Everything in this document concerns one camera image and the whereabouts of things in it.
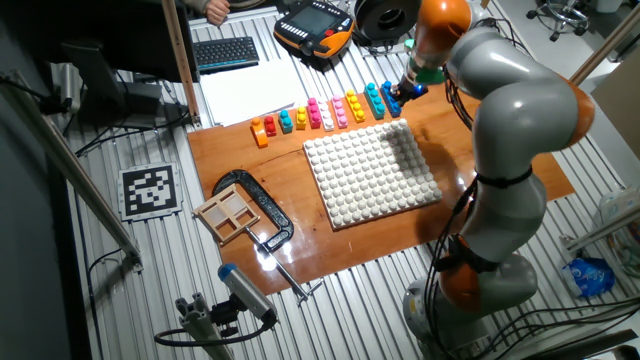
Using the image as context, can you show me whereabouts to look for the black white fiducial tag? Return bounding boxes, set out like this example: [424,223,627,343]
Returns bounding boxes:
[116,162,184,223]

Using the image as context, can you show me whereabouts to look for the white paper stack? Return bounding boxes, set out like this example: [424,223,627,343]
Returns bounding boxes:
[198,58,310,128]

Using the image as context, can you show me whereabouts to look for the black filament spool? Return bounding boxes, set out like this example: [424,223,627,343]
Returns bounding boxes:
[352,0,424,49]

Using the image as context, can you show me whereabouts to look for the teal four-stud Mega Blok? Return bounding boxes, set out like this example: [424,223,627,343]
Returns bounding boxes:
[363,82,387,121]

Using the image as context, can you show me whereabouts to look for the clear plastic container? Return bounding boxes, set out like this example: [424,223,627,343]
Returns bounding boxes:
[597,187,640,279]

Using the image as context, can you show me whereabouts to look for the black computer monitor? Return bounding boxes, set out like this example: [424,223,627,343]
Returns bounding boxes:
[49,0,201,129]

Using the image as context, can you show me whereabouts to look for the person bare hand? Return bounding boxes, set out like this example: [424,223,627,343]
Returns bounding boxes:
[203,0,232,27]

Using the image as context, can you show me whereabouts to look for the white studded baseplate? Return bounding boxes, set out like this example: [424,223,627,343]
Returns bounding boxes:
[302,118,444,231]

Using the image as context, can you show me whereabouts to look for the beige cardboard panel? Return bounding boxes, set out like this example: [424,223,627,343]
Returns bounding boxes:
[589,57,640,176]

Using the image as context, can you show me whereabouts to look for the blue plastic bag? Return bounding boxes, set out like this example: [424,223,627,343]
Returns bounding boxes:
[560,257,616,300]

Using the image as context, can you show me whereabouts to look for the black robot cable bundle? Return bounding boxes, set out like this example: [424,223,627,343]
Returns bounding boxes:
[423,49,532,351]

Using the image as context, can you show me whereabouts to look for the long aluminium frame profile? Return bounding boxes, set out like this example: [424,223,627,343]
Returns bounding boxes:
[0,69,144,271]

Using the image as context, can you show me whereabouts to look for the black floor cables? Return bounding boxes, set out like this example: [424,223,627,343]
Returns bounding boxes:
[474,294,640,360]

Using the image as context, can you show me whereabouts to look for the slanted wooden beam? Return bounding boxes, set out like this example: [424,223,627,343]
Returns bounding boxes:
[569,4,640,86]

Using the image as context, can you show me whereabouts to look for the white four-stud Mega Blok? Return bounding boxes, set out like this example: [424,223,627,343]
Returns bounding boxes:
[317,97,335,133]

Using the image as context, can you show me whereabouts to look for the orange sloped Mega Blok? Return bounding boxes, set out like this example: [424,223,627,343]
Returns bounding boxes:
[250,116,270,149]

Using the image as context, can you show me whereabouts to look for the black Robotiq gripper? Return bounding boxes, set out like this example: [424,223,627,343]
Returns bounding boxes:
[390,74,430,107]

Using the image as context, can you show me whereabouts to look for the grey depth camera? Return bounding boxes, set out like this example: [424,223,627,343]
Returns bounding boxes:
[217,263,279,326]

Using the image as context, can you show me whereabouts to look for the orange black teach pendant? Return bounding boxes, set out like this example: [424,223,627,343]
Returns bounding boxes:
[273,0,356,60]

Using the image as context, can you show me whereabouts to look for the pink four-stud Mega Blok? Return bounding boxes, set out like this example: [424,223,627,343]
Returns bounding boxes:
[331,94,350,130]

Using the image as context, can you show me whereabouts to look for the wooden upright beam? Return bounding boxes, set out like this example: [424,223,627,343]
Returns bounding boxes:
[160,0,202,126]

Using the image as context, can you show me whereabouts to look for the short aluminium frame profile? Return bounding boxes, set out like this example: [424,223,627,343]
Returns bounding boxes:
[559,202,640,254]

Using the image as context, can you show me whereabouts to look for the blue long Mega Blok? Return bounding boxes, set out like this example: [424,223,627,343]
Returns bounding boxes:
[380,80,404,119]

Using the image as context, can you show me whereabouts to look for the black metal C-clamp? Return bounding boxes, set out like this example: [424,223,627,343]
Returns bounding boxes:
[211,169,325,305]

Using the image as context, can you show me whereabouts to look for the yellow four-stud Mega Blok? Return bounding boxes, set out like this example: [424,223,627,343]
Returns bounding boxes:
[344,89,367,124]

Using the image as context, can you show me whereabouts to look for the black office chair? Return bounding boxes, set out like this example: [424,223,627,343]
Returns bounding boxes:
[525,0,591,43]

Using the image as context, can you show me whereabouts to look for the glossy wooden board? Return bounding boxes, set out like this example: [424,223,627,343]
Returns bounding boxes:
[187,83,576,296]

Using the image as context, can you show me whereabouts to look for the small wooden window frame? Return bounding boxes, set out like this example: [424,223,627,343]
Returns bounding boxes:
[192,183,262,247]

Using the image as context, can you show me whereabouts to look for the black computer keyboard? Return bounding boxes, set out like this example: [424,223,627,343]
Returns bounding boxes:
[192,35,261,75]

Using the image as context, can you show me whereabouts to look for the magenta Mega Blok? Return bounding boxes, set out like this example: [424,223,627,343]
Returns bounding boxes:
[306,97,323,130]

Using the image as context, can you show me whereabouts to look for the black camera cable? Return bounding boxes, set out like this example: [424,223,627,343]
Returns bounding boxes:
[153,314,276,348]

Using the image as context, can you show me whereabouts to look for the aluminium camera mount profile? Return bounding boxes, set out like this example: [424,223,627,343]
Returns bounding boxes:
[174,292,236,360]

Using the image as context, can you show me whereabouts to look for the green flange adapter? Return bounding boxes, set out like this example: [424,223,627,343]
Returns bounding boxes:
[404,38,446,85]

